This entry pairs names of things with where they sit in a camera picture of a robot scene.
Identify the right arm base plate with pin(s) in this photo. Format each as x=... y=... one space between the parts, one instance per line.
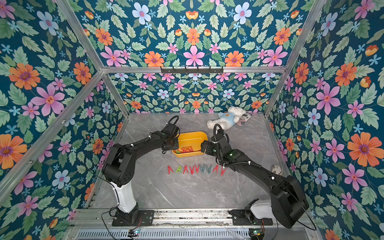
x=244 y=217

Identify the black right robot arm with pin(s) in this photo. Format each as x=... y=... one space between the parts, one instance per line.
x=288 y=201

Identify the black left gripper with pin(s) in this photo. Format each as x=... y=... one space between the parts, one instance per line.
x=176 y=146

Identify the teal clothespin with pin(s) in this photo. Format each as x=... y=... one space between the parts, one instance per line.
x=208 y=168
x=202 y=168

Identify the red clothespin row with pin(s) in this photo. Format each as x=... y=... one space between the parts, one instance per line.
x=216 y=169
x=223 y=170
x=170 y=170

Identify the yellow plastic storage box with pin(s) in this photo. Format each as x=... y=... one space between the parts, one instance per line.
x=193 y=139

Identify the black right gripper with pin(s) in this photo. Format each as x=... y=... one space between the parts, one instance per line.
x=205 y=147

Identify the white teddy bear blue shirt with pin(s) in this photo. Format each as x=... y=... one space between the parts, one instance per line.
x=228 y=119

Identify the aluminium front rail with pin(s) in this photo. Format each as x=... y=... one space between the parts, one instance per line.
x=162 y=218

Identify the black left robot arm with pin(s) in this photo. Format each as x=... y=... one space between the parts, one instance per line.
x=119 y=167

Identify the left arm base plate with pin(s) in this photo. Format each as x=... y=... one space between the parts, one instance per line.
x=134 y=218

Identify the black hook rail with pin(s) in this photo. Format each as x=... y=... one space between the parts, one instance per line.
x=192 y=70

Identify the patterned pouch near bear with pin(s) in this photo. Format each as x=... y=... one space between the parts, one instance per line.
x=243 y=119

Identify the pile of clothespins in box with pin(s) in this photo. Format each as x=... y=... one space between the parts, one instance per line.
x=184 y=150

